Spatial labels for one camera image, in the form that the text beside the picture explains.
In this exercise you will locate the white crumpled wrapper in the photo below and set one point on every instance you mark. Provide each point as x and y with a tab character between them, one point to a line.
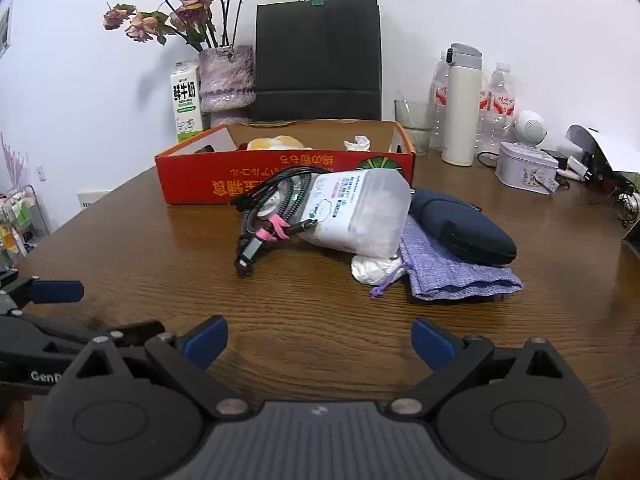
370	270

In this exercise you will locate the brown wooden desktop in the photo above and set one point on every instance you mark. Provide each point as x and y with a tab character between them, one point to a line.
310	310

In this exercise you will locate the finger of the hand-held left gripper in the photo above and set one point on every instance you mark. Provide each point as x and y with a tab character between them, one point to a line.
135	329
56	291

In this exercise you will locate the purple wall decoration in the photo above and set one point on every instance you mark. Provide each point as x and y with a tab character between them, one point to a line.
12	160

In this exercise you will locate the white crumpled tissue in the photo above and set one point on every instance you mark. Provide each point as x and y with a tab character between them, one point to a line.
357	144

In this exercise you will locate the purple fuzzy vase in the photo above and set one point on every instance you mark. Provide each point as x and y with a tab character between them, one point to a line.
225	77

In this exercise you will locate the bag of white balls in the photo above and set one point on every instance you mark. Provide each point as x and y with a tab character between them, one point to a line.
370	220

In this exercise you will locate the black power adapter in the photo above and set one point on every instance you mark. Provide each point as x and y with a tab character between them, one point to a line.
555	157

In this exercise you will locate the red label plastic water bottle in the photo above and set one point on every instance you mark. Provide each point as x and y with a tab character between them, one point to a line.
496	110
439	100

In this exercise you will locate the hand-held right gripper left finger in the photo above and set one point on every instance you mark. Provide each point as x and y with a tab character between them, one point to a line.
206	341

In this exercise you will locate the green and white milk carton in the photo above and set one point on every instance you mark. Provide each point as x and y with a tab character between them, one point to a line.
186	105

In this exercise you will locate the navy blue zip pouch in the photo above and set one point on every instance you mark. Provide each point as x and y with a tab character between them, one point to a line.
465	232

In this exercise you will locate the white round speaker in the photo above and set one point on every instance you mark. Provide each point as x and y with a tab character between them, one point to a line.
530	127

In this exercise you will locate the red cardboard box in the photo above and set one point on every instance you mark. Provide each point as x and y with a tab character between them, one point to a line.
200	180

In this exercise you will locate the white thermos with grey lid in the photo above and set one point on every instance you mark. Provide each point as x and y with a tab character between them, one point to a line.
462	110

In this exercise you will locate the white and yellow plush toy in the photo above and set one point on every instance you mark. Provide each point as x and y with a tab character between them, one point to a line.
272	143

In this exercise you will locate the wall picture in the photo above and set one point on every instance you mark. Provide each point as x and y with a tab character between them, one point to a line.
5	27

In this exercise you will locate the white wall socket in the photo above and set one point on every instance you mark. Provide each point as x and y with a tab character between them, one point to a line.
42	173

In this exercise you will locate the white charger plug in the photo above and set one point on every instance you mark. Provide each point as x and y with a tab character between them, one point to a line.
579	167

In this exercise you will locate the pale purple tin box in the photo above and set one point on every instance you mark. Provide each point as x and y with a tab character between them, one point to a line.
525	167

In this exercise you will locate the clear glass cup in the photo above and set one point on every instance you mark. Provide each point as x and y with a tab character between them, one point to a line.
412	125

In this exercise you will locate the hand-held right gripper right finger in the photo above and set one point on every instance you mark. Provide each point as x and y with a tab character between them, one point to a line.
431	342

